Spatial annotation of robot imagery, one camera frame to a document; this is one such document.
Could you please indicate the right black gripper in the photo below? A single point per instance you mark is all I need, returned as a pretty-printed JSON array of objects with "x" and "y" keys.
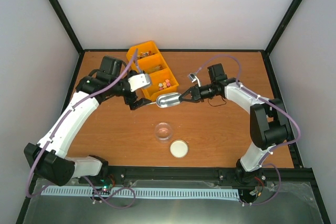
[{"x": 192, "y": 91}]

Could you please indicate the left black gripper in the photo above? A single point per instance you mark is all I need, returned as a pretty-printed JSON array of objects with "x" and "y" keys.
[{"x": 129, "y": 100}]

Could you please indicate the silver metal scoop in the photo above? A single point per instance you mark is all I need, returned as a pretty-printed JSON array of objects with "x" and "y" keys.
[{"x": 167, "y": 100}]

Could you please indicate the orange three-compartment bin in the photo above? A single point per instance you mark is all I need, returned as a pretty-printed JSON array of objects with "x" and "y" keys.
[{"x": 156, "y": 59}]

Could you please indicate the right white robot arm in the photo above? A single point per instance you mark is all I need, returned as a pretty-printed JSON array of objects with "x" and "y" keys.
[{"x": 269, "y": 126}]

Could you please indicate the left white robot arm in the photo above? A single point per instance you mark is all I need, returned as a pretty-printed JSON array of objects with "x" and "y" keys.
[{"x": 48, "y": 158}]

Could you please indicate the clear glass bowl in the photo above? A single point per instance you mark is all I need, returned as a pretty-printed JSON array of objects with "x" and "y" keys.
[{"x": 163, "y": 132}]

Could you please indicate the white round lid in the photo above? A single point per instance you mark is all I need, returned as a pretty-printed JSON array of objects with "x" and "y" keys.
[{"x": 179, "y": 149}]

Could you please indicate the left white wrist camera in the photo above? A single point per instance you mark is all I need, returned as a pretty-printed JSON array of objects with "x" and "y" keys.
[{"x": 139, "y": 81}]

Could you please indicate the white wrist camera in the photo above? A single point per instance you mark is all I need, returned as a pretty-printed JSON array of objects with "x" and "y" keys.
[
  {"x": 194, "y": 79},
  {"x": 139, "y": 81}
]

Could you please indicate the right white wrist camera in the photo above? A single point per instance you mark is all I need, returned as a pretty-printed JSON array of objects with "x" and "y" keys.
[{"x": 194, "y": 79}]

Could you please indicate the light blue cable duct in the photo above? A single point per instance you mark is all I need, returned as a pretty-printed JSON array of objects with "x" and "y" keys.
[{"x": 145, "y": 193}]

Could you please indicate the black front rail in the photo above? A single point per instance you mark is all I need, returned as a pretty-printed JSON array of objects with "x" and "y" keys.
[{"x": 232, "y": 177}]

